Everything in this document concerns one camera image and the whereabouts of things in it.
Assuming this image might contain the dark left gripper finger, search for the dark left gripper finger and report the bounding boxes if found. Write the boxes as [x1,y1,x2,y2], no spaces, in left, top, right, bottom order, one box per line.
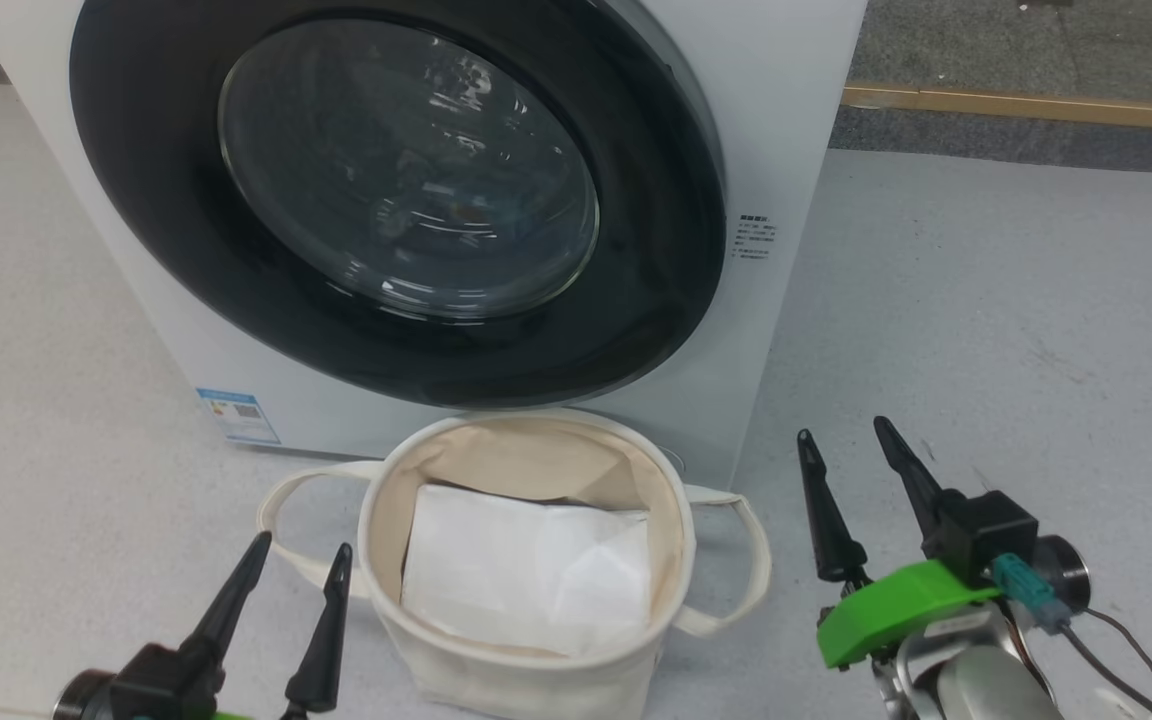
[281,543,354,715]
[176,532,273,669]

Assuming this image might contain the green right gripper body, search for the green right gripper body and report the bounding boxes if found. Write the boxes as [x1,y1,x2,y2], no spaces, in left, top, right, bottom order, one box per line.
[816,560,1002,669]

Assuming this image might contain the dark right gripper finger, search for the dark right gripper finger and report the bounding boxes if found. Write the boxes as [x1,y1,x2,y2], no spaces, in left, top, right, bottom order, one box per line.
[873,416,947,551]
[797,429,872,591]

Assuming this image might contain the round black glass washer door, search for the round black glass washer door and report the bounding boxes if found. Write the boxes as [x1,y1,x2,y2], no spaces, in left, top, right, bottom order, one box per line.
[69,0,729,409]

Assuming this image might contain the cream canvas laundry basket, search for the cream canvas laundry basket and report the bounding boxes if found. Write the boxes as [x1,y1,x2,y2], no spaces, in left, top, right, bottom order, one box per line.
[256,408,773,720]

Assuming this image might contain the white cloth basket liner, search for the white cloth basket liner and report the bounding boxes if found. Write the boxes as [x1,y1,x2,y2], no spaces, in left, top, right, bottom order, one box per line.
[399,483,653,658]

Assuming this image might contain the white front-load washing machine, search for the white front-load washing machine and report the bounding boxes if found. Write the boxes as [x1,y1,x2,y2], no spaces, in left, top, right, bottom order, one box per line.
[0,0,869,491]

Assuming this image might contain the blue energy label sticker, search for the blue energy label sticker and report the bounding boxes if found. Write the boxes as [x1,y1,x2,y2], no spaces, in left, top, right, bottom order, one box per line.
[196,388,282,446]

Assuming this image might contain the small printed text sticker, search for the small printed text sticker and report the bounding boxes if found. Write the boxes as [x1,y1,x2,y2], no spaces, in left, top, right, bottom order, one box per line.
[733,212,779,263]

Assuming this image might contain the teal right camera connector plug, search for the teal right camera connector plug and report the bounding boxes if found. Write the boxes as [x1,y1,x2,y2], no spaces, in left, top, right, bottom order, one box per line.
[991,553,1072,631]

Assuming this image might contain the thick black right connector cable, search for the thick black right connector cable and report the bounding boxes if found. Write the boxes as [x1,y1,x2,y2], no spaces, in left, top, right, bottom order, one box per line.
[1061,620,1152,716]

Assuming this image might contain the thin black right gripper cable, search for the thin black right gripper cable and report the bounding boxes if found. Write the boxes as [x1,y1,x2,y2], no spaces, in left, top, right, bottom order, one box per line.
[1084,606,1152,716]

